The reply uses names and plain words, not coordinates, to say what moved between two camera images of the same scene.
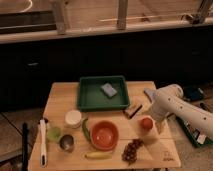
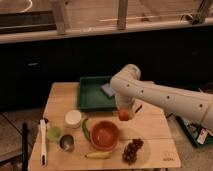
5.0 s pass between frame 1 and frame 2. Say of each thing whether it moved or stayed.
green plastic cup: stayed
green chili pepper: stayed
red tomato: moved
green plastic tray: stayed
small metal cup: stayed
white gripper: moved
